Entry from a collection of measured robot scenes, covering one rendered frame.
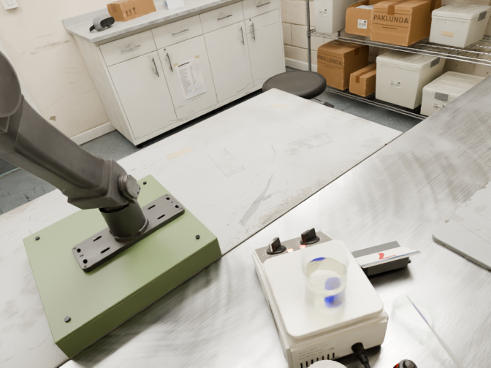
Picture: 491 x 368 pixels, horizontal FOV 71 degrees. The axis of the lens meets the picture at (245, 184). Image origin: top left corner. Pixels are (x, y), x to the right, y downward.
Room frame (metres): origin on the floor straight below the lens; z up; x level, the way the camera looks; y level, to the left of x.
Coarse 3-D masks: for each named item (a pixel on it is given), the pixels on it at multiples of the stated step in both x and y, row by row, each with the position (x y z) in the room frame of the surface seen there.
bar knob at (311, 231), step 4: (312, 228) 0.39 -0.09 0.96; (304, 232) 0.38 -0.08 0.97; (308, 232) 0.37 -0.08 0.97; (312, 232) 0.38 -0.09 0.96; (304, 236) 0.37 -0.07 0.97; (308, 236) 0.37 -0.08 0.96; (312, 236) 0.37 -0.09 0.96; (316, 236) 0.38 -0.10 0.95; (300, 240) 0.38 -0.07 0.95; (304, 240) 0.36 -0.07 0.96; (308, 240) 0.37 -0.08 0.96; (312, 240) 0.36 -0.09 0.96; (316, 240) 0.36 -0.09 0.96; (304, 244) 0.36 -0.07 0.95
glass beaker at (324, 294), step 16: (320, 240) 0.27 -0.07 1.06; (304, 256) 0.26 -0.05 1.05; (320, 256) 0.27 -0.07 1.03; (336, 256) 0.26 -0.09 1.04; (304, 272) 0.23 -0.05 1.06; (336, 272) 0.22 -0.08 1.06; (304, 288) 0.25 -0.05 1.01; (320, 288) 0.22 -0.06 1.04; (336, 288) 0.22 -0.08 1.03; (320, 304) 0.22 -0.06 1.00; (336, 304) 0.22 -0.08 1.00
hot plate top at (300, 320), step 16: (336, 240) 0.33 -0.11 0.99; (288, 256) 0.32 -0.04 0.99; (352, 256) 0.30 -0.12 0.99; (272, 272) 0.29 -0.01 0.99; (288, 272) 0.29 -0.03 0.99; (352, 272) 0.27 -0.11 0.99; (272, 288) 0.27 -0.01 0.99; (288, 288) 0.26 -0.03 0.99; (352, 288) 0.25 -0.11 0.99; (368, 288) 0.24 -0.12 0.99; (288, 304) 0.24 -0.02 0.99; (304, 304) 0.24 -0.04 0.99; (352, 304) 0.23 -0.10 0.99; (368, 304) 0.22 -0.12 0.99; (288, 320) 0.22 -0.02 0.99; (304, 320) 0.22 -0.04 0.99; (320, 320) 0.22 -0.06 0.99; (336, 320) 0.21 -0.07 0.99; (352, 320) 0.21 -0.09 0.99; (304, 336) 0.20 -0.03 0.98
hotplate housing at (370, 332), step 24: (264, 288) 0.30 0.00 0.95; (384, 312) 0.22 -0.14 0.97; (288, 336) 0.21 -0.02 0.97; (312, 336) 0.21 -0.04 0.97; (336, 336) 0.20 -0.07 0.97; (360, 336) 0.21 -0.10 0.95; (384, 336) 0.21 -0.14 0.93; (288, 360) 0.20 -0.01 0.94; (312, 360) 0.20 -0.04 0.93; (360, 360) 0.19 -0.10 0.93
